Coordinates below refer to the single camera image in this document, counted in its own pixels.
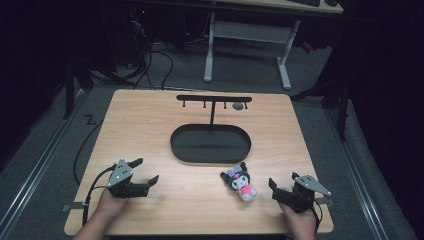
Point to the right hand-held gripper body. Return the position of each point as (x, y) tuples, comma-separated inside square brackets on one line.
[(300, 196)]

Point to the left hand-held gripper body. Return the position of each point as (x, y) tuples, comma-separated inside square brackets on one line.
[(121, 176)]

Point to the black and pink plush toy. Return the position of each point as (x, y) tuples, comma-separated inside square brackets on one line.
[(242, 183)]

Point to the black hook rack with tray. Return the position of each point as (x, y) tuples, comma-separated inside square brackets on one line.
[(210, 145)]

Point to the person's right hand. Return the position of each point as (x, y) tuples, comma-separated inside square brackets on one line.
[(301, 221)]

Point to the person's left hand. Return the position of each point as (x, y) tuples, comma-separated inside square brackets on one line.
[(111, 205)]

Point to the black metal stand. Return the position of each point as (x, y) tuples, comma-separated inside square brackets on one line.
[(71, 86), (340, 106)]

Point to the grey round table grommet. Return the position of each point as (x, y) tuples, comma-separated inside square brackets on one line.
[(238, 106)]

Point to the black computer tower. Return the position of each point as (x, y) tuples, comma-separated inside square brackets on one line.
[(138, 33)]

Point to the white-legged wooden desk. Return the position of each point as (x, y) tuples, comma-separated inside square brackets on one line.
[(250, 32)]

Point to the black keyboard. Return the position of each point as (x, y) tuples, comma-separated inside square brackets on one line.
[(306, 2)]

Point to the black computer mouse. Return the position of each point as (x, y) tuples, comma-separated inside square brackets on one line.
[(331, 2)]

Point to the grey table edge bracket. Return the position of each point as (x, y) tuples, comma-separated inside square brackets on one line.
[(71, 206), (325, 200)]

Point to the grey metal floor rail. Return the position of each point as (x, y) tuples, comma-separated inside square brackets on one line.
[(36, 170), (358, 180)]

